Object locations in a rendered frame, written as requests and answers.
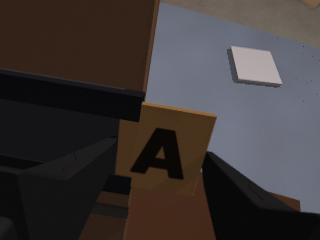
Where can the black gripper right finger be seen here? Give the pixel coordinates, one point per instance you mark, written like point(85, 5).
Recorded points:
point(242, 210)

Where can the white square tile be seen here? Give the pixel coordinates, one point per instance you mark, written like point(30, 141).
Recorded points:
point(254, 66)

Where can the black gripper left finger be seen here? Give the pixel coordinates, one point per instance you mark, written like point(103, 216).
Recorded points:
point(53, 201)

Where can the tan letter tile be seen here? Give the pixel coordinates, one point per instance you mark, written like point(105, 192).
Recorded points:
point(166, 149)

